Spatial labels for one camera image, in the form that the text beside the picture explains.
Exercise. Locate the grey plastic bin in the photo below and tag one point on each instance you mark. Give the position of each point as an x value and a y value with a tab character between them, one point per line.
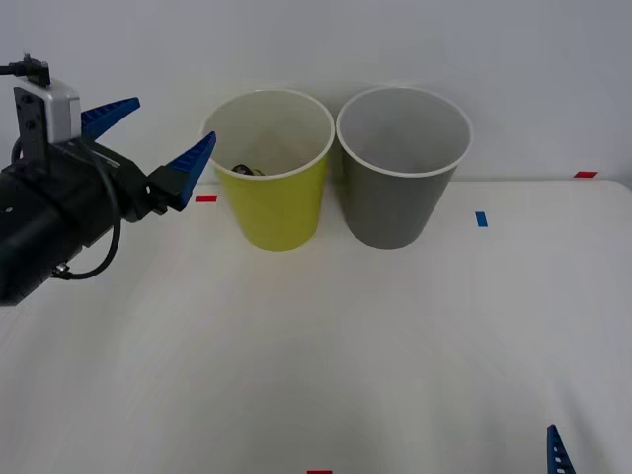
395	207

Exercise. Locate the yellow bottle with black cap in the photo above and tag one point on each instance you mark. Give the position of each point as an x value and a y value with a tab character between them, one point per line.
246	171

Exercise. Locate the yellow-green plastic bin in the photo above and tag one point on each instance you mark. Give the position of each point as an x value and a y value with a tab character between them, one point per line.
276	212

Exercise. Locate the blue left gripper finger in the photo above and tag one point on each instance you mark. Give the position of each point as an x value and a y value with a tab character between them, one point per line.
108	116
185	170

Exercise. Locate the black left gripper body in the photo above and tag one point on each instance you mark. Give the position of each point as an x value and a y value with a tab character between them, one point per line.
108	187

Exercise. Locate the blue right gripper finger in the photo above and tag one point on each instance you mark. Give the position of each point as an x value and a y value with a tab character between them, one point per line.
557	454

